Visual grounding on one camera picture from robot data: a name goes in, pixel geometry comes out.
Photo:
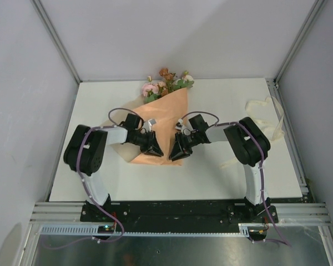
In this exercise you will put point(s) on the white fake flower stem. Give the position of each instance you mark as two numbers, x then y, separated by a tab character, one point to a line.
185	81

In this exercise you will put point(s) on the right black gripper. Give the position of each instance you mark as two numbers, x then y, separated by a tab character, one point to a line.
181	149

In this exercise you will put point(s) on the left aluminium corner post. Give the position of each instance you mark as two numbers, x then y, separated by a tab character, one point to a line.
55	38

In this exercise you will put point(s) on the pink fake flower stem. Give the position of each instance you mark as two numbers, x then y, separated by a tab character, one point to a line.
152	91

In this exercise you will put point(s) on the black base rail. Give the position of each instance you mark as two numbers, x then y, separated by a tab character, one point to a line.
196	216

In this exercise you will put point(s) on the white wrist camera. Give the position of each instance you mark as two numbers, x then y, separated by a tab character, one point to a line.
149	124
180	126

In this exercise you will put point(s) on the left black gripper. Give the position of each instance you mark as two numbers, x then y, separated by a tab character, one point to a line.
155	149

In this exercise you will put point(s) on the aluminium frame profile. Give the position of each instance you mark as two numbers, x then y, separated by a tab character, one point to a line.
56	212

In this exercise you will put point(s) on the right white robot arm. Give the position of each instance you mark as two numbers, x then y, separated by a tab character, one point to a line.
248	143

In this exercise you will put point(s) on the aluminium corner post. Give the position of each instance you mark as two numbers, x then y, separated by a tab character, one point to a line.
305	29
55	38

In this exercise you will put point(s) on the brown orange fake flower stem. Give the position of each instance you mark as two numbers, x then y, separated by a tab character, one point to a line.
166	84

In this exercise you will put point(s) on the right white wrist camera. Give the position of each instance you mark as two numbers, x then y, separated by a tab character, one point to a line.
180	126

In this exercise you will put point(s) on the right aluminium corner post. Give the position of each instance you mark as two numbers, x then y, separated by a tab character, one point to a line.
305	29

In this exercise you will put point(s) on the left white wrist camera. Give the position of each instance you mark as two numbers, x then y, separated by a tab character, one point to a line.
149	124

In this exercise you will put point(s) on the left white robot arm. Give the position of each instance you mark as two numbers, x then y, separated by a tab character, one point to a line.
85	151

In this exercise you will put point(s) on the cream ribbon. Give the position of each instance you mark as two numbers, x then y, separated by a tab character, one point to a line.
268	115

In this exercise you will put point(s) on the orange beige wrapping paper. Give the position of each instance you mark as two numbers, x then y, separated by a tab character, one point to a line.
166	111

